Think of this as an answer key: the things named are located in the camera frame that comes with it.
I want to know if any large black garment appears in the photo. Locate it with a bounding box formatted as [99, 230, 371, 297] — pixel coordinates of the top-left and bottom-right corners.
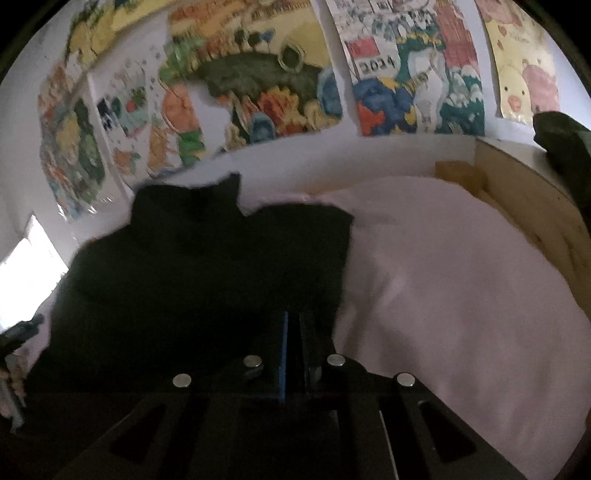
[5, 174, 353, 479]

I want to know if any dark green clothes pile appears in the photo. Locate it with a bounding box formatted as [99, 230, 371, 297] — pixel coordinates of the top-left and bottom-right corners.
[533, 111, 590, 228]

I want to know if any pink bed sheet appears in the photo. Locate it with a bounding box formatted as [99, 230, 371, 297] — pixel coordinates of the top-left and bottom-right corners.
[317, 174, 591, 480]

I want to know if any bright window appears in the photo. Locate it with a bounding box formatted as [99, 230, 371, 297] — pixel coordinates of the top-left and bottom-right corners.
[0, 215, 68, 331]

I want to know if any blond child forest painting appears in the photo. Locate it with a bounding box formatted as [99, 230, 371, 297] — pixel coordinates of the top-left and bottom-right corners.
[38, 62, 119, 222]

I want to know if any orange slices drink painting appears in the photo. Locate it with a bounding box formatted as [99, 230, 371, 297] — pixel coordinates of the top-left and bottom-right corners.
[96, 58, 206, 189]

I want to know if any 2024 dragon city painting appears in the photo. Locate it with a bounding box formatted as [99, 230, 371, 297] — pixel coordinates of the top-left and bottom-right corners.
[327, 1, 485, 136]

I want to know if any yellow pig chick painting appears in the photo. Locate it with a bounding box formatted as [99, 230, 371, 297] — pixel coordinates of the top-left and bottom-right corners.
[476, 0, 560, 126]

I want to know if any wooden bed frame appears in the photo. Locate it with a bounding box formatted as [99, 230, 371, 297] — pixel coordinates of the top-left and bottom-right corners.
[435, 139, 590, 313]

